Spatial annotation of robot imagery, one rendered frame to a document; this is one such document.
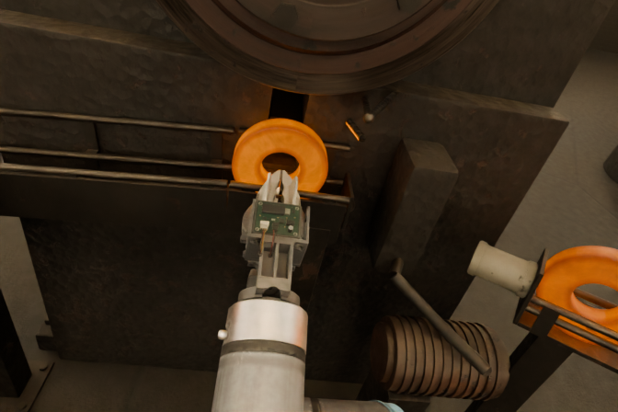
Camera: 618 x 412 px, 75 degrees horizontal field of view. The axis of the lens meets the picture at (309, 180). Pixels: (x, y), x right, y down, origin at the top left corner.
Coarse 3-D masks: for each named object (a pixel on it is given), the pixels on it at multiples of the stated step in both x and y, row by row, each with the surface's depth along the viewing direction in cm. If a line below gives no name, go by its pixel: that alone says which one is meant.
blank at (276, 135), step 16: (256, 128) 62; (272, 128) 60; (288, 128) 60; (304, 128) 62; (240, 144) 62; (256, 144) 62; (272, 144) 62; (288, 144) 62; (304, 144) 62; (320, 144) 63; (240, 160) 63; (256, 160) 63; (304, 160) 64; (320, 160) 64; (240, 176) 65; (256, 176) 65; (304, 176) 65; (320, 176) 66
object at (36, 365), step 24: (312, 240) 69; (312, 264) 72; (0, 288) 83; (312, 288) 76; (0, 312) 84; (0, 336) 85; (0, 360) 87; (24, 360) 96; (0, 384) 93; (24, 384) 98; (0, 408) 94; (24, 408) 94
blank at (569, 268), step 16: (560, 256) 59; (576, 256) 57; (592, 256) 56; (608, 256) 55; (544, 272) 60; (560, 272) 59; (576, 272) 57; (592, 272) 56; (608, 272) 55; (544, 288) 61; (560, 288) 60; (560, 304) 61; (576, 304) 61; (592, 320) 59; (608, 320) 58; (576, 336) 61
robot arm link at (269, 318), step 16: (240, 304) 43; (256, 304) 42; (272, 304) 42; (288, 304) 43; (240, 320) 42; (256, 320) 41; (272, 320) 41; (288, 320) 42; (304, 320) 44; (224, 336) 43; (240, 336) 40; (256, 336) 40; (272, 336) 40; (288, 336) 41; (304, 336) 43
